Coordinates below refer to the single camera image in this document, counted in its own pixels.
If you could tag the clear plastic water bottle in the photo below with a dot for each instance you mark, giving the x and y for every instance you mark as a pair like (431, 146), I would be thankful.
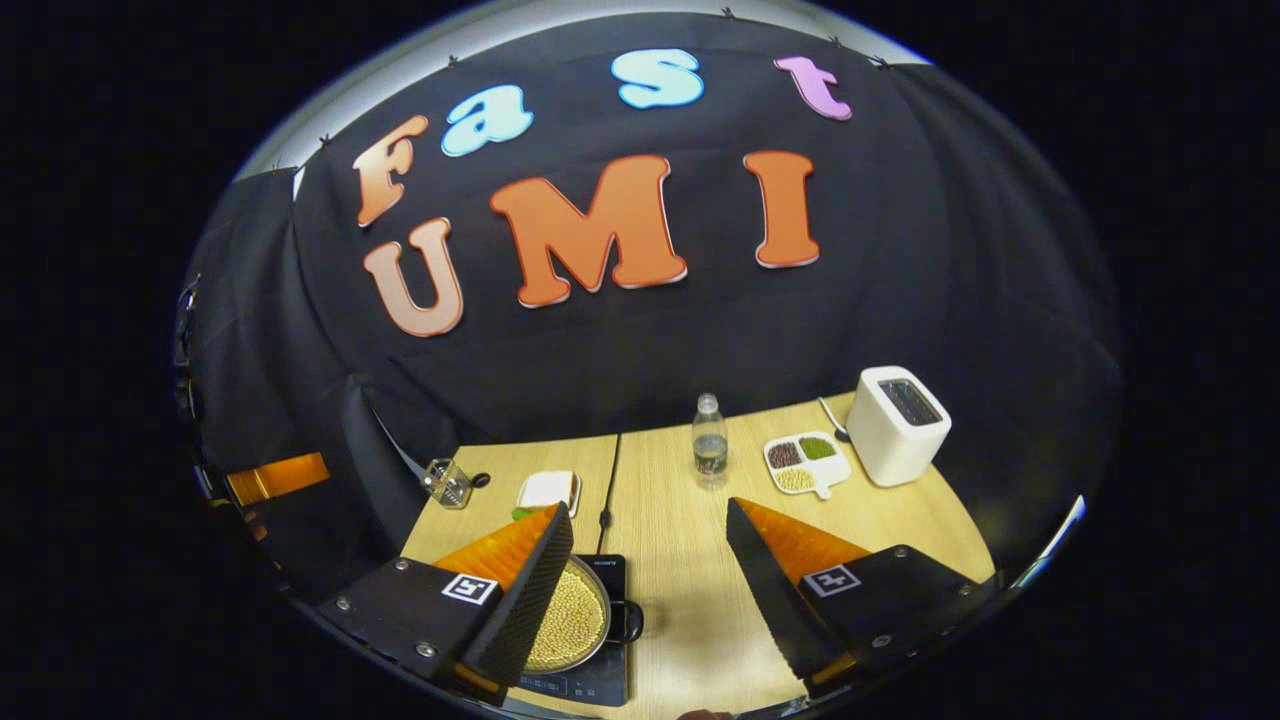
(710, 450)

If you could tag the white toaster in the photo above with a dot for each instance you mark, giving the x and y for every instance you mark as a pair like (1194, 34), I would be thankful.
(895, 440)

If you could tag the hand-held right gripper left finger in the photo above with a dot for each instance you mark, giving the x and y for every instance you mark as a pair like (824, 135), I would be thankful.
(530, 610)

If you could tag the pile of yellow soybeans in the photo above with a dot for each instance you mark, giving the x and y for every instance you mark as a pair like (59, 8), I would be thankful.
(570, 620)

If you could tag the white divided dish of beans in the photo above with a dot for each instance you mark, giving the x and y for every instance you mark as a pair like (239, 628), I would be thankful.
(805, 462)

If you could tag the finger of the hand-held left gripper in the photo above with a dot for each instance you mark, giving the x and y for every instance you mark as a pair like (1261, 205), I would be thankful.
(280, 478)

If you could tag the black induction cooktop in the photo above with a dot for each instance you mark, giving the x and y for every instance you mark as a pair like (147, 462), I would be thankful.
(605, 685)

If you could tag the sandwich on white plate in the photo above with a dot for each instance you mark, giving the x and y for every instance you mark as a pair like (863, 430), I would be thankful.
(548, 490)

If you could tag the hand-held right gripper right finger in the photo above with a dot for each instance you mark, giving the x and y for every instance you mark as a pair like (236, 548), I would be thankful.
(765, 600)

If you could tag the small glass holder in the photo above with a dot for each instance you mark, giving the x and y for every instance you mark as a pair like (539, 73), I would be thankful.
(447, 484)

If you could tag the row of small cloth clips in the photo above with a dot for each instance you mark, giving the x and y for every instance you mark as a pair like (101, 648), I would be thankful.
(452, 61)

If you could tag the black backdrop cloth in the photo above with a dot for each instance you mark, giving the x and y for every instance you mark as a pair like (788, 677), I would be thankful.
(900, 280)

